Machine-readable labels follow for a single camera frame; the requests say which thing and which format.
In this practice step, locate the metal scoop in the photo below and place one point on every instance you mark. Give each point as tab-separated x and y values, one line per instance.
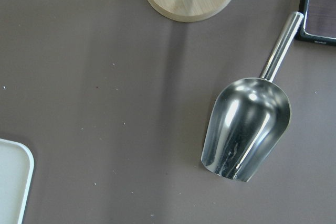
250	116

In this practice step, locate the cream rabbit tray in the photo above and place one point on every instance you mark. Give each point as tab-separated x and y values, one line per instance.
17	166

